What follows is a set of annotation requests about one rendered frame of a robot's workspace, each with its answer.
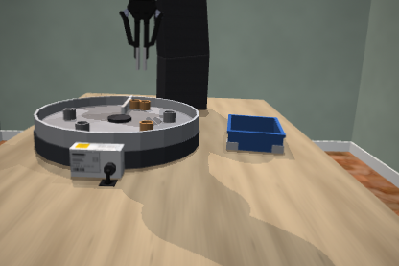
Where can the bronze bushing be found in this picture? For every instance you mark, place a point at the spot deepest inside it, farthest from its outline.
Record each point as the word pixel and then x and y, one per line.
pixel 145 105
pixel 146 125
pixel 135 104

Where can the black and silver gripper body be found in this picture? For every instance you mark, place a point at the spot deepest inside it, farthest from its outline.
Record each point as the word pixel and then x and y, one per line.
pixel 141 5

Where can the dark grey metal bushing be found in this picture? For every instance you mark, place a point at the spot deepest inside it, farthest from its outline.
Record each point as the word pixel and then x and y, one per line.
pixel 69 114
pixel 82 126
pixel 169 116

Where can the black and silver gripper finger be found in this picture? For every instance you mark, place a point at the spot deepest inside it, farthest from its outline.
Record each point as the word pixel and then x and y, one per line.
pixel 124 14
pixel 159 15

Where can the blue open crate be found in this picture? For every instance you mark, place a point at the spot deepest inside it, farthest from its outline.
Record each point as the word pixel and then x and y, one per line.
pixel 255 133

